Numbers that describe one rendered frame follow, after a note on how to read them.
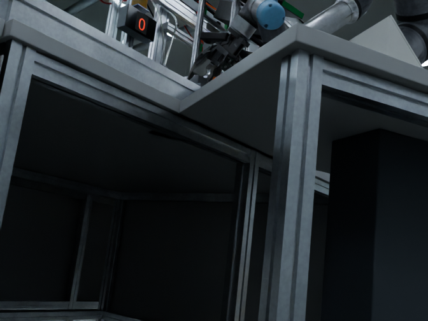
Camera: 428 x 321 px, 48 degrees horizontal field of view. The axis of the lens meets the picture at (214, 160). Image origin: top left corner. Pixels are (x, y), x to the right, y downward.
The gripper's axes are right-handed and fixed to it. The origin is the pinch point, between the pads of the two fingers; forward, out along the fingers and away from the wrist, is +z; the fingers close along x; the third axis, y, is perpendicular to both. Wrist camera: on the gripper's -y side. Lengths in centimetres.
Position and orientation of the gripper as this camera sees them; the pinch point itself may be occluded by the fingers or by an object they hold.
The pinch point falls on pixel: (197, 81)
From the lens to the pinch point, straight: 157.2
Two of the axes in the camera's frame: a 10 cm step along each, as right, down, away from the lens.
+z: -6.0, 7.6, 2.5
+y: 5.2, 6.1, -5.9
